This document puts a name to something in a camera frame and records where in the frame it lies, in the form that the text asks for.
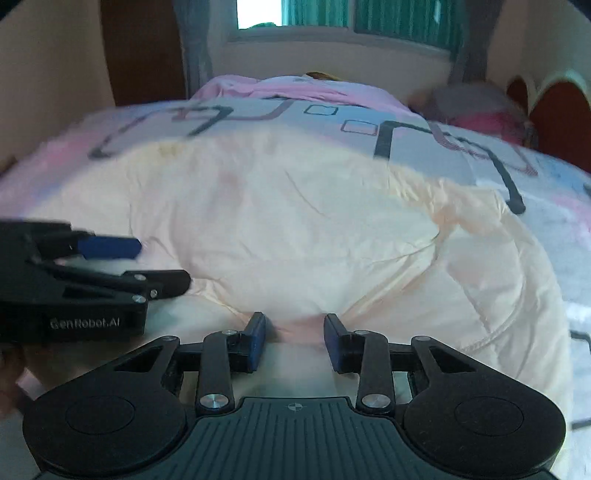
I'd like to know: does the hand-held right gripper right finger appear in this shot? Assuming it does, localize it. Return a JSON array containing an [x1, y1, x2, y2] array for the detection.
[[323, 314, 481, 411]]

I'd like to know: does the green curtain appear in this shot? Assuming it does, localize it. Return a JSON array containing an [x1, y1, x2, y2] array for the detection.
[[284, 0, 465, 49]]

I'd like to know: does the pink quilt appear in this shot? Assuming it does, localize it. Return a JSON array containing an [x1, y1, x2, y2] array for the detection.
[[189, 74, 416, 116]]

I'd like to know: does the white puffer jacket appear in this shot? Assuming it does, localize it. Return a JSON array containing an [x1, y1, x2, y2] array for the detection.
[[92, 131, 575, 432]]

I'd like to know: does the brown wooden door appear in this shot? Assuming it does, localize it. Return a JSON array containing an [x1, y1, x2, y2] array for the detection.
[[99, 0, 190, 108]]

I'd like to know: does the pile of folded clothes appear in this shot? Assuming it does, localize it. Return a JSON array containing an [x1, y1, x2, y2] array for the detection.
[[411, 83, 539, 148]]

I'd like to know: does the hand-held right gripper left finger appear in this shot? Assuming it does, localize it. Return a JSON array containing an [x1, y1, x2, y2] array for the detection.
[[111, 312, 269, 416]]

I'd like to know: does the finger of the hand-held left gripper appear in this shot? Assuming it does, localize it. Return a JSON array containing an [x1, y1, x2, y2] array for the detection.
[[30, 261, 191, 303], [39, 231, 143, 259]]

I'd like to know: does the window with white frame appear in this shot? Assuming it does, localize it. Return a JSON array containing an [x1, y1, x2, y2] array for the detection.
[[226, 0, 467, 58]]

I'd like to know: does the bed with patterned sheet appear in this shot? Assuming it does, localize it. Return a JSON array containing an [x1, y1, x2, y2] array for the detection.
[[0, 76, 591, 480]]

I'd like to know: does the red and white headboard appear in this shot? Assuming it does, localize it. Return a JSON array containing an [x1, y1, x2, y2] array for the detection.
[[505, 69, 591, 174]]

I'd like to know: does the grey curtain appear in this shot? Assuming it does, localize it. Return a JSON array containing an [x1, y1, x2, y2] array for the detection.
[[448, 0, 497, 86], [173, 0, 215, 100]]

